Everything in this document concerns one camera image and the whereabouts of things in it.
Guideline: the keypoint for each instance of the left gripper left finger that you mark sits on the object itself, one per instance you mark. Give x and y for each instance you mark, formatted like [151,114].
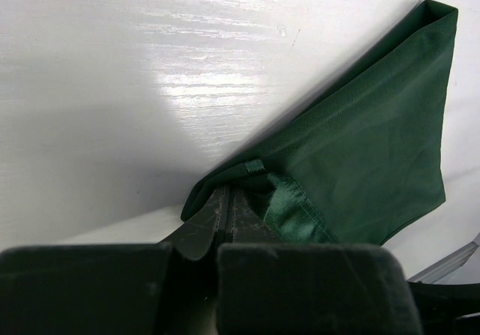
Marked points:
[111,288]

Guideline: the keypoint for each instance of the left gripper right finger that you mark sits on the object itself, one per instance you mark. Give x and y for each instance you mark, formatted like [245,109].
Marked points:
[269,287]

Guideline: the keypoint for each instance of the dark green cloth napkin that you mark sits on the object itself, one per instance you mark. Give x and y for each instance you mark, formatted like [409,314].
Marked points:
[362,161]

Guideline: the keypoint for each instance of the aluminium frame rail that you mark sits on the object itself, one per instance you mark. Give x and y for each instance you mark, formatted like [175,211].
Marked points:
[458,268]

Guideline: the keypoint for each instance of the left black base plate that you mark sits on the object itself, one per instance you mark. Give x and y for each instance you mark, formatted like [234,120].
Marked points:
[447,309]

